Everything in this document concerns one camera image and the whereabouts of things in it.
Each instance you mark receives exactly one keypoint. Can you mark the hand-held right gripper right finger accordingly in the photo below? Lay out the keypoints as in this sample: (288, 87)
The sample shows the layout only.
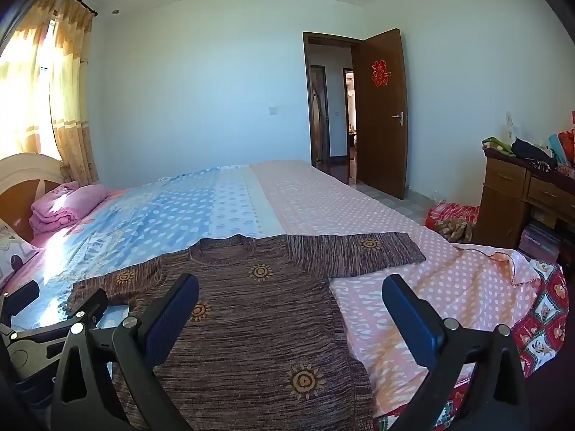
(411, 318)

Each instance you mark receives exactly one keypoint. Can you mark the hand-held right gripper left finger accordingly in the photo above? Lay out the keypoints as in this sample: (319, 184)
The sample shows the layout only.
(173, 312)

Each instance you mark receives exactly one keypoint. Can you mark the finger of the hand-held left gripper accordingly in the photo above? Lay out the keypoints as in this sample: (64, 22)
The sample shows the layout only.
(22, 296)
(90, 305)

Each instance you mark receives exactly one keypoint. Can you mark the brown knitted sweater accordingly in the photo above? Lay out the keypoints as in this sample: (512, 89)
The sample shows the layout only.
(251, 323)

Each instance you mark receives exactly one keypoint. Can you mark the printed pillow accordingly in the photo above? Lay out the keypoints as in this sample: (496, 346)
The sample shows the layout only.
(13, 251)

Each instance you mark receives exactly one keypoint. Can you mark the pink folded blanket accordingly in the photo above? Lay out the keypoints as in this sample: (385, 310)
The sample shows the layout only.
(67, 208)

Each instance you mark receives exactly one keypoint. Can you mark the red plaid bag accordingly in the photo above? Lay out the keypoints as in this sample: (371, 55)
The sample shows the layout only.
(449, 220)

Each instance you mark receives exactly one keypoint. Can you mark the cream wooden headboard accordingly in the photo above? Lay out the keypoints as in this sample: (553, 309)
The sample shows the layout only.
(20, 179)

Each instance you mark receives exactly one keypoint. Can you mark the red cartoon printed quilt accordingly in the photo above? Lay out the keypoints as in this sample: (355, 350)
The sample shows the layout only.
(543, 314)

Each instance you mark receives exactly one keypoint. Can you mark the bed with pink-blue sheet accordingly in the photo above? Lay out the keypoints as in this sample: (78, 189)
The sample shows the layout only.
(314, 206)

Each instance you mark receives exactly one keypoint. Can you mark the stack of books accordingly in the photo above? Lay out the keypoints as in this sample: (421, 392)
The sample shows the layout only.
(539, 240)

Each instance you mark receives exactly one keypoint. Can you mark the brown wooden dresser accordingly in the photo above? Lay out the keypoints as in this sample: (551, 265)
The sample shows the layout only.
(503, 197)

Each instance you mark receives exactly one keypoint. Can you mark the green cloth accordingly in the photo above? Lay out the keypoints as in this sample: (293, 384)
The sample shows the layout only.
(496, 145)

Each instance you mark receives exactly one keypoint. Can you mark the yellow patterned curtain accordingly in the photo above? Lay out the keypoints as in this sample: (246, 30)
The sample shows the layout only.
(72, 98)

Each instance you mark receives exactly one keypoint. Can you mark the brown wooden door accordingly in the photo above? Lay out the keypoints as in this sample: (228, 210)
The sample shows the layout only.
(382, 116)

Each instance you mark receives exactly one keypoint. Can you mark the black cloth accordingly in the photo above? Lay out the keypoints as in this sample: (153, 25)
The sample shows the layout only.
(532, 152)

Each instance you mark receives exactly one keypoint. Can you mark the colourful gift bags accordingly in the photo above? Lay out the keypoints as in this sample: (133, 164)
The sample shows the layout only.
(564, 146)

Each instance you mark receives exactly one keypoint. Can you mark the red paper door decoration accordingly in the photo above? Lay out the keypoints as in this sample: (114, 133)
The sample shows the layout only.
(380, 72)

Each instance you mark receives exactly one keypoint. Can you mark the white wall socket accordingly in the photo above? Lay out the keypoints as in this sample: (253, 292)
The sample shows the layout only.
(510, 120)

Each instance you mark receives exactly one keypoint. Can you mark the wooden door frame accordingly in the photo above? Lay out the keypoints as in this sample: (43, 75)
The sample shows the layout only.
(306, 98)

